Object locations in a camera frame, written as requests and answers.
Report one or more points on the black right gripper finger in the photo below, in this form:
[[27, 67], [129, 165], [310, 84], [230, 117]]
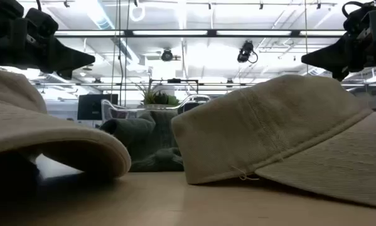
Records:
[[329, 55], [341, 74]]

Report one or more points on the beige cotton cap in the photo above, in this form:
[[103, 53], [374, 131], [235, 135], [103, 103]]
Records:
[[34, 125], [269, 132]]

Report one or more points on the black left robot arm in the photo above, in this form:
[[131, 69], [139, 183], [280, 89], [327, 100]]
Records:
[[2, 7]]

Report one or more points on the black computer monitor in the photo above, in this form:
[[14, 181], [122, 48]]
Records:
[[93, 106]]

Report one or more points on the clear plastic bin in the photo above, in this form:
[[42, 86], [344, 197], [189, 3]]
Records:
[[107, 110]]

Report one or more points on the green potted plant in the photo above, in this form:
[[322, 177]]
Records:
[[154, 97]]

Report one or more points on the round black ceiling lamp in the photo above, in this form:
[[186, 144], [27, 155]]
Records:
[[167, 55]]

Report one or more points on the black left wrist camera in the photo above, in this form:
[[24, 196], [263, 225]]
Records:
[[43, 22]]

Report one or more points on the black overhead camera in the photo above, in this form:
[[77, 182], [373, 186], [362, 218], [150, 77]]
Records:
[[245, 51]]

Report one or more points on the black frame crossbar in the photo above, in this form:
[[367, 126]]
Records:
[[211, 33]]

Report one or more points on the black horizontal rail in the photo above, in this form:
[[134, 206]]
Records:
[[212, 84]]

